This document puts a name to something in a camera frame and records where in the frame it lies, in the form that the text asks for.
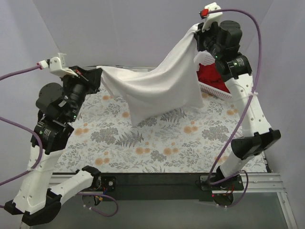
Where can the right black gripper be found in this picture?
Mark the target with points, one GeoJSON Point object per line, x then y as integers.
{"type": "Point", "coordinates": [201, 38]}

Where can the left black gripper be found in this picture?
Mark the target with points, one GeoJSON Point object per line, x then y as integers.
{"type": "Point", "coordinates": [88, 79]}

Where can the white t shirt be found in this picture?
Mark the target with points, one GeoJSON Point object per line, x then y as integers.
{"type": "Point", "coordinates": [171, 85]}

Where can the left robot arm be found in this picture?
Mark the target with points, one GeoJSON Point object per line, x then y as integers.
{"type": "Point", "coordinates": [59, 106]}

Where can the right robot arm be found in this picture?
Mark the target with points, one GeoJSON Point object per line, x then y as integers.
{"type": "Point", "coordinates": [221, 41]}

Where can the white plastic laundry basket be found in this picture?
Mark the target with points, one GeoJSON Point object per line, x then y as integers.
{"type": "Point", "coordinates": [206, 58]}

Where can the red t shirt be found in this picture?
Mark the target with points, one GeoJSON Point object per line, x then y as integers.
{"type": "Point", "coordinates": [208, 75]}

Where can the floral patterned table mat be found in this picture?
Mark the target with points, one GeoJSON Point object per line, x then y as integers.
{"type": "Point", "coordinates": [182, 140]}

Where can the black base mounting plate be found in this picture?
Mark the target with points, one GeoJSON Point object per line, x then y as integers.
{"type": "Point", "coordinates": [163, 186]}

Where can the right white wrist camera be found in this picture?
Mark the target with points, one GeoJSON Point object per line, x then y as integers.
{"type": "Point", "coordinates": [209, 17]}

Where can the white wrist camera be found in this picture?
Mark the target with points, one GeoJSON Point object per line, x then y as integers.
{"type": "Point", "coordinates": [209, 17]}
{"type": "Point", "coordinates": [57, 66]}

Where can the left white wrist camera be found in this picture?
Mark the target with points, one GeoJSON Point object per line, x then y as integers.
{"type": "Point", "coordinates": [57, 66]}

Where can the aluminium frame rail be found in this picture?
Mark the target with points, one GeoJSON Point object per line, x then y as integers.
{"type": "Point", "coordinates": [262, 204]}

